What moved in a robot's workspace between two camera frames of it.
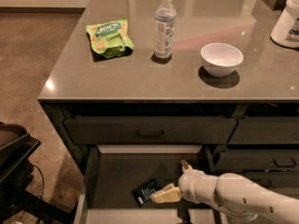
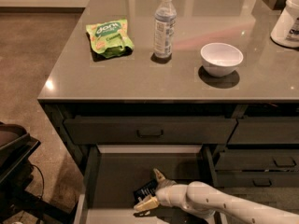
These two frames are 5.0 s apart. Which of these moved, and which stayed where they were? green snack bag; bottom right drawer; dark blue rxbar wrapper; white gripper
Moved: white gripper
Stayed: dark blue rxbar wrapper; bottom right drawer; green snack bag
